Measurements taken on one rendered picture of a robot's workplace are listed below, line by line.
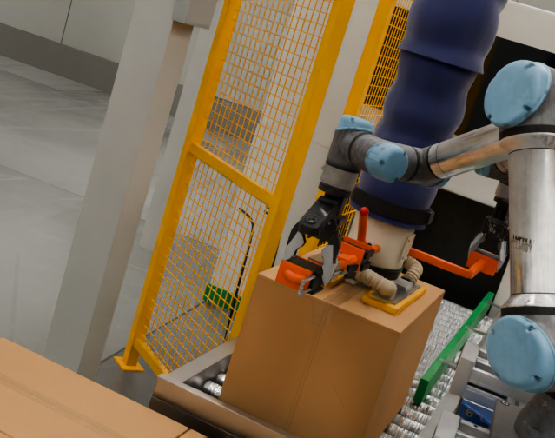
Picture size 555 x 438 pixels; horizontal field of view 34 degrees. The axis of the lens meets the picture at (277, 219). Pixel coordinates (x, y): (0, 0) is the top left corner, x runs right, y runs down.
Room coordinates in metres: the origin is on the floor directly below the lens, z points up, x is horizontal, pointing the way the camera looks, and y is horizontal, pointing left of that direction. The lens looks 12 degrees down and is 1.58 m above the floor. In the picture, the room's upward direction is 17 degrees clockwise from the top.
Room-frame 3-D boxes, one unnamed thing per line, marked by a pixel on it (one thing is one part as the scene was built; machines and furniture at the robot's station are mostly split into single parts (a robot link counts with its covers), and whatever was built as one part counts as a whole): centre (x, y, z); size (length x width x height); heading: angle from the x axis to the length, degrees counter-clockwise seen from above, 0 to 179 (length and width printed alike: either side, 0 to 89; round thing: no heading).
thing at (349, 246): (2.21, -0.20, 1.08); 0.10 x 0.08 x 0.06; 71
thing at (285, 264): (1.88, -0.08, 1.08); 0.08 x 0.07 x 0.05; 161
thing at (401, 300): (2.41, -0.38, 0.97); 0.34 x 0.10 x 0.05; 161
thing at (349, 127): (1.89, -0.10, 1.38); 0.09 x 0.08 x 0.11; 36
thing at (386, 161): (1.82, -0.17, 1.38); 0.11 x 0.11 x 0.08; 36
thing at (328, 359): (2.46, -0.28, 0.75); 0.60 x 0.40 x 0.40; 162
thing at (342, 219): (1.90, -0.10, 1.22); 0.09 x 0.08 x 0.12; 161
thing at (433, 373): (3.47, -0.89, 0.60); 1.60 x 0.11 x 0.09; 162
